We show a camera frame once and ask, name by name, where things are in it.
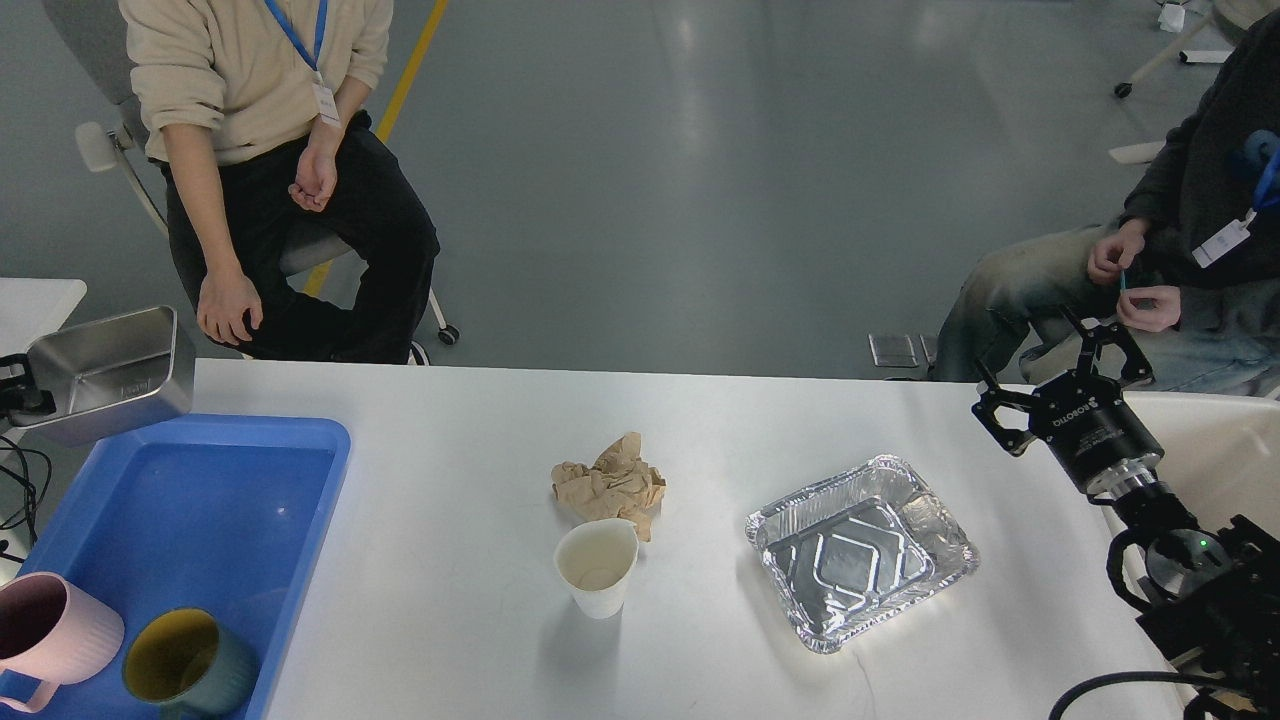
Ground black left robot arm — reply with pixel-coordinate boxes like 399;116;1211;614
1;354;58;427

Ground metal floor plate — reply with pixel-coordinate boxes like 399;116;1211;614
867;334;937;369

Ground dark green mug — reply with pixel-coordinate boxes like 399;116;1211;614
122;607;259;719

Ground black cables at left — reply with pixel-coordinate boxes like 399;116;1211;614
0;436;52;561

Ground white side table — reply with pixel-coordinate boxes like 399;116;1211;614
1;277;87;356

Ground person in dark hoodie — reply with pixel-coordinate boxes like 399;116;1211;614
927;12;1279;393

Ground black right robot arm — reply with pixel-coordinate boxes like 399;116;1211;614
972;307;1279;719

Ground square stainless steel tray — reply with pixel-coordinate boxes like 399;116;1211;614
15;305;195;446

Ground white chair base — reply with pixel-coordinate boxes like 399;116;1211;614
1111;1;1243;99

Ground pink ribbed mug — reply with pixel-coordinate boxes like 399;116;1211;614
1;571;125;714

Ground crumpled brown paper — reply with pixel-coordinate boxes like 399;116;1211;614
550;432;667;543

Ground person in beige sweater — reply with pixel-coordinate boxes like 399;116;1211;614
119;1;440;365

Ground white paper cup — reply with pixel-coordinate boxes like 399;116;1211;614
553;518;640;620

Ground aluminium foil tray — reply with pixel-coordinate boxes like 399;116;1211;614
744;454;980;655

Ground blue plastic tray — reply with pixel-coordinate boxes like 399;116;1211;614
19;414;349;719

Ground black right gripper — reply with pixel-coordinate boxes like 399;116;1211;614
972;306;1165;496

